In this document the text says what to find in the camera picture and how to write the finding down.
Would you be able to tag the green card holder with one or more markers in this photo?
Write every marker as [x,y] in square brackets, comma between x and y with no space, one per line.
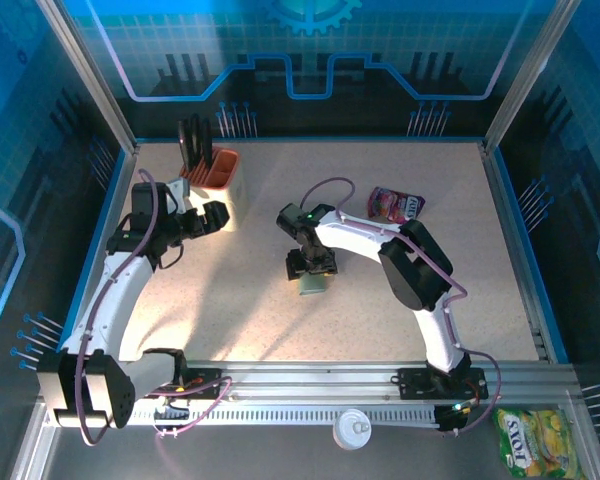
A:
[314,286]

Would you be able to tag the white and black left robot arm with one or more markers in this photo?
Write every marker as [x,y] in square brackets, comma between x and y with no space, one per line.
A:
[115,300]

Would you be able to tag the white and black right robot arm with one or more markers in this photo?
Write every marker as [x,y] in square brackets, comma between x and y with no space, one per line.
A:
[430,280]

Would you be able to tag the beige knife block orange top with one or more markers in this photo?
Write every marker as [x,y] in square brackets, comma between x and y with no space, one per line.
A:
[225,170]

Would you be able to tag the purple candy bag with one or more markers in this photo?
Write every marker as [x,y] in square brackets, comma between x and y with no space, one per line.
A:
[397,205]

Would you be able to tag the white can lid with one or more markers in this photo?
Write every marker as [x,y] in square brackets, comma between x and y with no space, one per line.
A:
[352,429]

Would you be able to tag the black electronics box green light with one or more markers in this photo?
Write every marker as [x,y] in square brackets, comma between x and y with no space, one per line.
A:
[447,420]

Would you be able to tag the yellow green candy bag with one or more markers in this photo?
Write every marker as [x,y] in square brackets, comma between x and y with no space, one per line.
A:
[540,445]

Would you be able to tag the aluminium mounting rail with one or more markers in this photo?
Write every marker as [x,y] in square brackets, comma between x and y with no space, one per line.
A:
[305,380]

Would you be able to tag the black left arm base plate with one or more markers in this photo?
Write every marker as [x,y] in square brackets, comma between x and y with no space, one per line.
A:
[205,375]

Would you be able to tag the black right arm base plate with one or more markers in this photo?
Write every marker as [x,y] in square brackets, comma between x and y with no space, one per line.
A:
[415,382]

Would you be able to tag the aluminium frame post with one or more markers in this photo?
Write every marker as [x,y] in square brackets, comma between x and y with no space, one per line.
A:
[91,75]
[529,75]

